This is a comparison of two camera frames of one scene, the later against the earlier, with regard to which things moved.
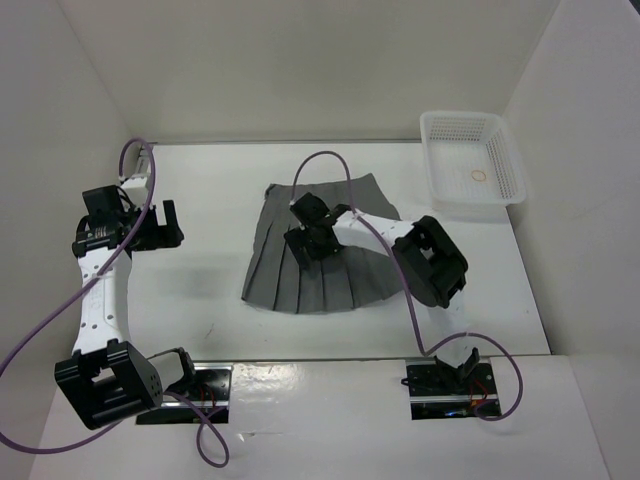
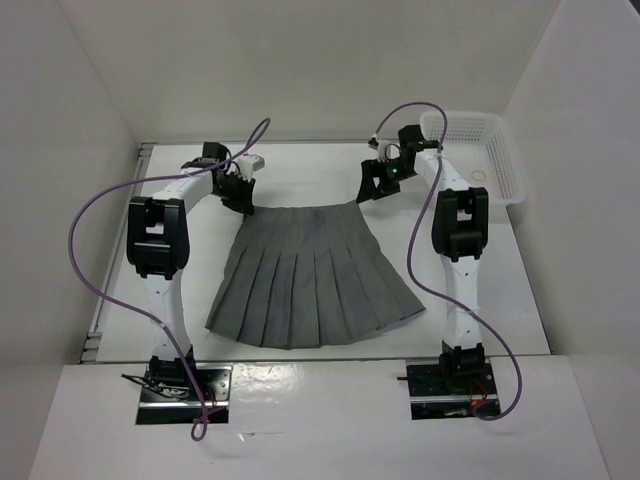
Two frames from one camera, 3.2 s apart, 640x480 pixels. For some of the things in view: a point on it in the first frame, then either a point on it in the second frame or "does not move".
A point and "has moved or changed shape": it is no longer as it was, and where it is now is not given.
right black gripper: (297, 239) -> (370, 170)
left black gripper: (162, 236) -> (243, 204)
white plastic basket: (472, 160) does not move
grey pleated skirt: (341, 278) has moved or changed shape
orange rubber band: (477, 179) does not move
